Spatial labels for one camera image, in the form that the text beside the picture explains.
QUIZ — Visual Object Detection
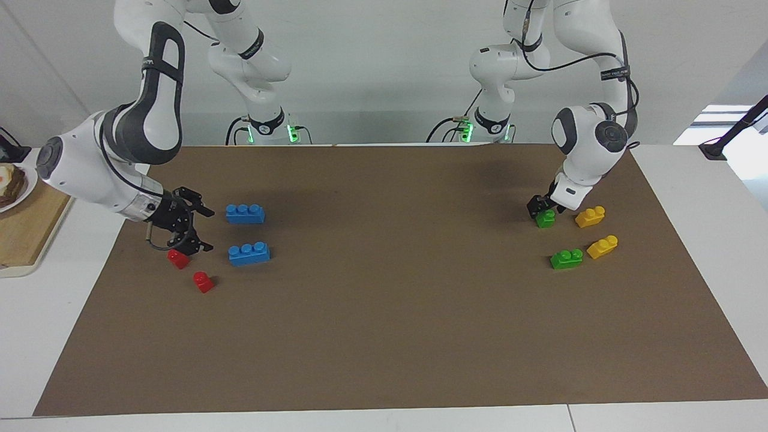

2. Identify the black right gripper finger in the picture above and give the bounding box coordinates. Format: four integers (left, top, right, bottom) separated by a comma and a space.
173, 187, 215, 218
169, 230, 214, 256

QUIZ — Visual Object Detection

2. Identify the blue three-stud brick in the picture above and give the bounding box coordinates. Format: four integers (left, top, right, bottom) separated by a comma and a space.
228, 241, 271, 266
226, 203, 266, 224

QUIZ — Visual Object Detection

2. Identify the yellow two-stud brick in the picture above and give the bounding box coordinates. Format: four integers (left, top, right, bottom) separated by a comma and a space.
586, 235, 619, 260
574, 206, 606, 229

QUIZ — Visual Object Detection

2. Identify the green brick with white-marked studs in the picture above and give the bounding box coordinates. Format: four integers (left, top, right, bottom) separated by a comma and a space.
550, 248, 584, 270

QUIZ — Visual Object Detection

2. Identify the wooden cutting board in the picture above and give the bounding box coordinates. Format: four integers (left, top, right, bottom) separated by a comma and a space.
0, 165, 74, 278

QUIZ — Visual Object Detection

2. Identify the white plate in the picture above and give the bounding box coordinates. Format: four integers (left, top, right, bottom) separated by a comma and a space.
0, 163, 39, 214

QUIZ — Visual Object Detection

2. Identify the brown toast slice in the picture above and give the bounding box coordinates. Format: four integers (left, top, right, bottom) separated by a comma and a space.
0, 166, 27, 209

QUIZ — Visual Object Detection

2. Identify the brown paper table mat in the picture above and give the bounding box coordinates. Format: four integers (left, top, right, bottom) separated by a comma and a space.
33, 144, 768, 417

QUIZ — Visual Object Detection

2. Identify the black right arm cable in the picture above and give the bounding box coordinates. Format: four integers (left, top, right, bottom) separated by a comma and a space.
99, 123, 196, 252

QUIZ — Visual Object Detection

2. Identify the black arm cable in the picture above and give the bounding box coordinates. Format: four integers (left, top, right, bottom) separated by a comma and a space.
99, 123, 196, 252
504, 0, 641, 151

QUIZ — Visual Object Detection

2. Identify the black base power cable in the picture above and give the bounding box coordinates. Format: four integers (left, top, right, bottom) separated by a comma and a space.
226, 116, 250, 146
425, 89, 484, 144

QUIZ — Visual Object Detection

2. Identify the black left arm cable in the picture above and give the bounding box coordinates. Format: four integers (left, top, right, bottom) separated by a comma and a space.
504, 0, 641, 151

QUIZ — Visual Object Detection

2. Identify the black device with cable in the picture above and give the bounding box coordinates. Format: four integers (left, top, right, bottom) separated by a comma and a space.
0, 127, 32, 164

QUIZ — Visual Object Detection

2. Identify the black camera stand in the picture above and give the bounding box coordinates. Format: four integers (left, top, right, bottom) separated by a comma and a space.
698, 94, 768, 162

